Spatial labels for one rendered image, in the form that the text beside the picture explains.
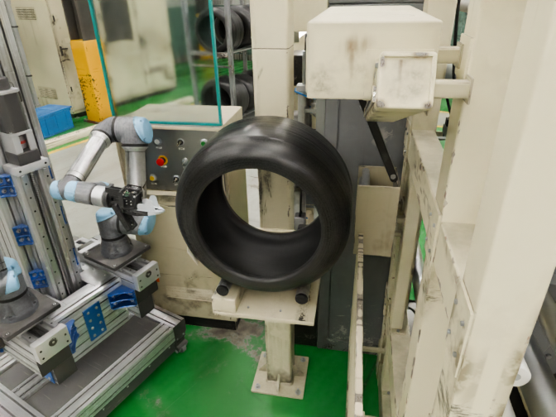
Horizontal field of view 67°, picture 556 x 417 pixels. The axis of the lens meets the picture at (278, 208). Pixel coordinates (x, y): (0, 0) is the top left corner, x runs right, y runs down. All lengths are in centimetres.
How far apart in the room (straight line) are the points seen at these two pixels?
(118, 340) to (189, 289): 46
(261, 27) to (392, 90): 82
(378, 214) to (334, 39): 88
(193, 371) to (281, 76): 165
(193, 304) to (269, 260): 105
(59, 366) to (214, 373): 82
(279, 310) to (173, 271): 106
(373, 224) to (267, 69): 68
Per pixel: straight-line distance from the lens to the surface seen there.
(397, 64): 78
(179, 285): 253
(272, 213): 172
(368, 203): 158
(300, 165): 120
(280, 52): 151
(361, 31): 86
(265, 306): 158
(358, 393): 109
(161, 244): 241
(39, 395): 237
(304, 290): 146
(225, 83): 527
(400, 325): 194
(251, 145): 121
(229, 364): 249
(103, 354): 242
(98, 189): 161
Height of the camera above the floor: 184
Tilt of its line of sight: 28 degrees down
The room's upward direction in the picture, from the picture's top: 1 degrees counter-clockwise
